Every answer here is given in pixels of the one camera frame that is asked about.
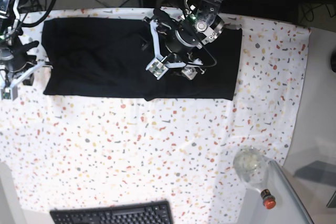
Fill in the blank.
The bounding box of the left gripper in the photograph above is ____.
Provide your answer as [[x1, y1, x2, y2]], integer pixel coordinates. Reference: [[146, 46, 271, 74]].
[[153, 8, 202, 55]]

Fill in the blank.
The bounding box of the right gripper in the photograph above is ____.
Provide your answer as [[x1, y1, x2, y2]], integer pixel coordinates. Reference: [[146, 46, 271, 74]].
[[1, 40, 39, 73]]

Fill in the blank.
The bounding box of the black t-shirt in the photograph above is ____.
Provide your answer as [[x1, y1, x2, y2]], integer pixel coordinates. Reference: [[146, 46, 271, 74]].
[[41, 17, 243, 101]]

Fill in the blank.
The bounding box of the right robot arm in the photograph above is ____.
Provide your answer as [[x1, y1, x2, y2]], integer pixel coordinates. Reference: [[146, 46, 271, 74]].
[[1, 0, 39, 74]]

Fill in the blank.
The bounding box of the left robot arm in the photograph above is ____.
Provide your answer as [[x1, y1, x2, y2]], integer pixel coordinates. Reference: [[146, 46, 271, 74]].
[[150, 0, 224, 58]]

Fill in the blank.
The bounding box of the terrazzo pattern table cloth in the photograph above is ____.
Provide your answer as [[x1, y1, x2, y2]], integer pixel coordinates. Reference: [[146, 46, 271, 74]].
[[1, 14, 311, 223]]

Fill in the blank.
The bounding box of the clear glass bottle red cap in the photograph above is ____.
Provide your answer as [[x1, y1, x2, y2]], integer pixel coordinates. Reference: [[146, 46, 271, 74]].
[[233, 147, 276, 210]]

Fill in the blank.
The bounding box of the black keyboard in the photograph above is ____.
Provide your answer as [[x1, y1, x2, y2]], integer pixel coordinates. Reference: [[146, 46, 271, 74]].
[[49, 201, 173, 224]]

